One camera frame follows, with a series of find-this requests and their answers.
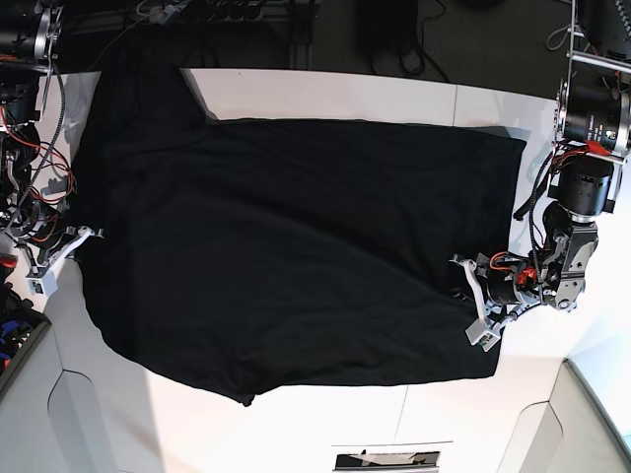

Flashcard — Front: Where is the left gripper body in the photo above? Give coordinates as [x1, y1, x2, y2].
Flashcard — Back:
[451, 251, 541, 330]

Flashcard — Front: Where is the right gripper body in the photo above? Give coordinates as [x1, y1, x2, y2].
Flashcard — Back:
[24, 226, 104, 279]

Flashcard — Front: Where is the black t-shirt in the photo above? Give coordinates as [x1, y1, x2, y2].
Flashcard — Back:
[70, 51, 526, 405]

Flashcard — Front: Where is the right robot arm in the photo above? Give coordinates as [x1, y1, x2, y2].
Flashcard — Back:
[1, 1, 103, 282]

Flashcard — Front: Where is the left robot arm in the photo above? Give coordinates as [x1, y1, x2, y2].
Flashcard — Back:
[452, 1, 630, 349]

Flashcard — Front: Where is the bin of dark clothes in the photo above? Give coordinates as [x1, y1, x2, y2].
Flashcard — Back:
[1, 283, 51, 396]

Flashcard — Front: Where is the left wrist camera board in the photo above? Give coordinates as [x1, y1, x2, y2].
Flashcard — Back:
[465, 319, 501, 353]

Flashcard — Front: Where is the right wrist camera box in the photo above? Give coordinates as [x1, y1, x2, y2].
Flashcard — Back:
[27, 271, 58, 297]

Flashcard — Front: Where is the right grey table bracket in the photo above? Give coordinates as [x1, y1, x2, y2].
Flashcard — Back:
[498, 402, 563, 473]

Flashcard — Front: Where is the grey table bracket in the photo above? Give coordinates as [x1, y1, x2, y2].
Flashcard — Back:
[498, 402, 563, 473]
[47, 370, 118, 473]

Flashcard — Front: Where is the left grey table bracket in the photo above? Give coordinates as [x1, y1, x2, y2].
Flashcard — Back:
[47, 370, 118, 473]

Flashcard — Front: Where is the grey looped cable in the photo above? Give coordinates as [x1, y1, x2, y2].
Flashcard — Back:
[545, 19, 576, 50]

